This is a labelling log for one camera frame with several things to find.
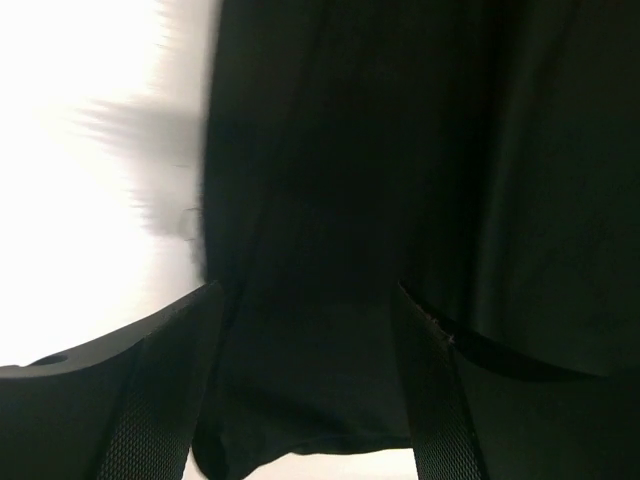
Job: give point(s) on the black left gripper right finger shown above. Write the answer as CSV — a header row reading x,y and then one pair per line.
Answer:
x,y
478,410

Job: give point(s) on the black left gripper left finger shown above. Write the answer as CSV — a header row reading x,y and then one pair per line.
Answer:
x,y
122,406

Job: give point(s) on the black t shirt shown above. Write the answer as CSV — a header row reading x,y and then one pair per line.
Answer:
x,y
483,155

